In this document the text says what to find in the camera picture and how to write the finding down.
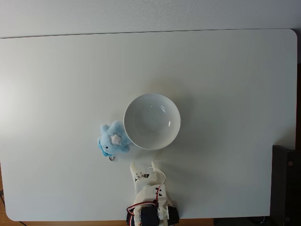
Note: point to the white ceramic bowl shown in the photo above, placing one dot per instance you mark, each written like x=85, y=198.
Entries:
x=150, y=122

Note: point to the skyblue star plush doll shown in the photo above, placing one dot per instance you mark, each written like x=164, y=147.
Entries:
x=113, y=141

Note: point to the dark wooden cabinet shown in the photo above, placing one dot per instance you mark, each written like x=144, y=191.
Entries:
x=287, y=188

